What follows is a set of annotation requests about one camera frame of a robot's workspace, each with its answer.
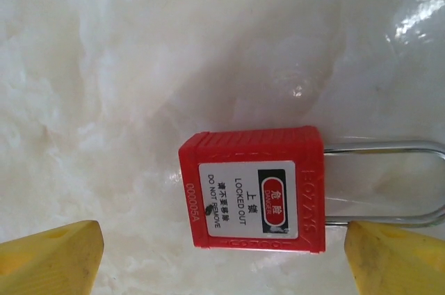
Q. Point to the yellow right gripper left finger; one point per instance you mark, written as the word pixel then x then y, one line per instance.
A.
pixel 52 263

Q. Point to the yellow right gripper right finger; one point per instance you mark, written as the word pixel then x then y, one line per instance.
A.
pixel 400 267

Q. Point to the red safety padlock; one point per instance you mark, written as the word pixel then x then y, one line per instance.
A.
pixel 243 156

